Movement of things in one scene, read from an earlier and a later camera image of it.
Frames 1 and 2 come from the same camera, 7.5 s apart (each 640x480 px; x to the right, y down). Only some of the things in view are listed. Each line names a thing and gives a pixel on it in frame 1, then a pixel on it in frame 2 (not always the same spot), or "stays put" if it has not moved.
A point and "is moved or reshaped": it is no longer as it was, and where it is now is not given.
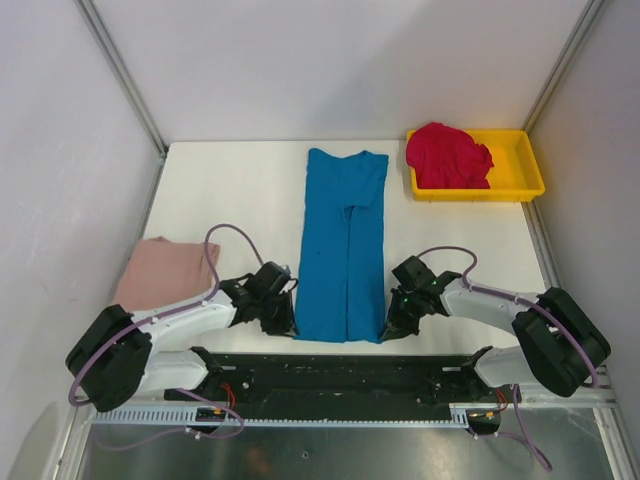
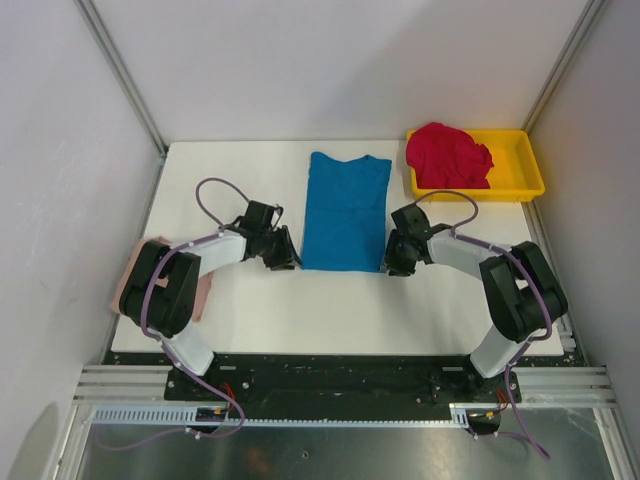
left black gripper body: (275, 317) -> (276, 249)
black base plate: (281, 381) stays put
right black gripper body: (404, 313) -> (398, 257)
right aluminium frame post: (563, 64) stays put
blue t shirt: (341, 280) is moved or reshaped
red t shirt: (447, 158) stays put
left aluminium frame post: (116, 63) stays put
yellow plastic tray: (516, 173) stays put
